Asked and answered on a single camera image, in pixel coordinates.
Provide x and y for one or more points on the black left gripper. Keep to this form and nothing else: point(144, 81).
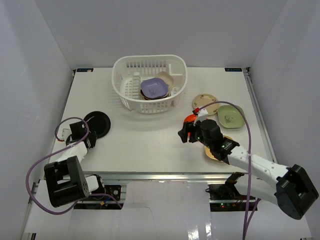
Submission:
point(91, 139)

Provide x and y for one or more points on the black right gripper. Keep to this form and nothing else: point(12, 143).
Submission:
point(188, 127)

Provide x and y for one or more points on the orange round plate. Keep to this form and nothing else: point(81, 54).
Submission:
point(190, 119)

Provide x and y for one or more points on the black round plate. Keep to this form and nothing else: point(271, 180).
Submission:
point(98, 122)

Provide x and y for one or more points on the yellow square panda plate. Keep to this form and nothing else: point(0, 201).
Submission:
point(221, 150)

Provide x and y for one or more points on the green square panda plate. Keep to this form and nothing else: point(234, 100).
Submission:
point(231, 117)

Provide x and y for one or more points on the yellow round patterned plate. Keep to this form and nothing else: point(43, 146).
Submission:
point(142, 94)

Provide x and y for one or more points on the purple square panda plate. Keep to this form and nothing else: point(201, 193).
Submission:
point(154, 88)

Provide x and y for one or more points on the cream square panda plate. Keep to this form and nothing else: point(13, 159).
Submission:
point(167, 78)

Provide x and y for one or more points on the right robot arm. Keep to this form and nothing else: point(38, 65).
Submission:
point(289, 188)

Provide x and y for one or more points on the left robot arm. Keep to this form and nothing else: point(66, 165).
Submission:
point(65, 180)

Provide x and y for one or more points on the white plastic bin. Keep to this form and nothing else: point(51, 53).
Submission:
point(129, 72)

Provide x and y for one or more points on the beige round floral plate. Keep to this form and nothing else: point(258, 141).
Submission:
point(204, 99)

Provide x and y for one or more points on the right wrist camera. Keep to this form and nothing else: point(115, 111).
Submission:
point(201, 115)

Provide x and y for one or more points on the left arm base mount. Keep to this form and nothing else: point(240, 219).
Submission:
point(113, 190)

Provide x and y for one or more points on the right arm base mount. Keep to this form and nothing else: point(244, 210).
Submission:
point(224, 197)

